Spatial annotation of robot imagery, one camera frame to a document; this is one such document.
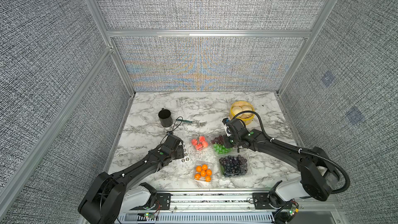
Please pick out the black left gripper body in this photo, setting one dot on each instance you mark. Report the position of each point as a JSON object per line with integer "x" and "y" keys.
{"x": 178, "y": 154}

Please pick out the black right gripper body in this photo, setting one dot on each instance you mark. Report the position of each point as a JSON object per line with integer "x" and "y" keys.
{"x": 230, "y": 137}

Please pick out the white fruit sticker sheet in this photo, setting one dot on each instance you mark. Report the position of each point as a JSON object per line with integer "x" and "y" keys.
{"x": 185, "y": 155}

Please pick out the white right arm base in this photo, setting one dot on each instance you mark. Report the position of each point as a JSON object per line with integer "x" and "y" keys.
{"x": 284, "y": 191}

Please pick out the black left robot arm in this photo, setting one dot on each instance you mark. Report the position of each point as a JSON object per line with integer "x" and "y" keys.
{"x": 103, "y": 200}

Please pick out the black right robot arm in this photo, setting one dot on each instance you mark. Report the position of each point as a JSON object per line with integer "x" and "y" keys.
{"x": 319, "y": 176}

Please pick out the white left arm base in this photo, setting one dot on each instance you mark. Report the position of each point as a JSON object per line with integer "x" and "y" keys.
{"x": 141, "y": 197}

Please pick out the clear box green red grapes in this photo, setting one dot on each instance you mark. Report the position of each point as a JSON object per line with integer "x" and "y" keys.
{"x": 218, "y": 145}

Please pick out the yellow bamboo steamer basket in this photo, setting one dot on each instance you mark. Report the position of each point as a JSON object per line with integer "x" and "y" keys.
{"x": 247, "y": 118}

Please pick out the clear box of strawberries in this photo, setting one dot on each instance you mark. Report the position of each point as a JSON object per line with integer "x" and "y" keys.
{"x": 199, "y": 143}

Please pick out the clear box of blueberries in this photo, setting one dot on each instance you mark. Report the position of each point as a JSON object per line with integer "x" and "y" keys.
{"x": 233, "y": 165}

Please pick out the left steamed bun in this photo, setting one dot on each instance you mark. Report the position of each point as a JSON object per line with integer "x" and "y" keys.
{"x": 236, "y": 110}

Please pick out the black metal cup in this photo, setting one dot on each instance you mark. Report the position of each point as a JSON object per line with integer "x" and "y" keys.
{"x": 165, "y": 118}

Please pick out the clear box of oranges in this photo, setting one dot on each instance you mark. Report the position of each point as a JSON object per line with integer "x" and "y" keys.
{"x": 203, "y": 172}

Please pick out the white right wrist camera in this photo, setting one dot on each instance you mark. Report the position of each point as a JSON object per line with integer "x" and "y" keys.
{"x": 226, "y": 127}

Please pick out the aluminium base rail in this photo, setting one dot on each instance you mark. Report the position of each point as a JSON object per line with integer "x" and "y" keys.
{"x": 232, "y": 206}

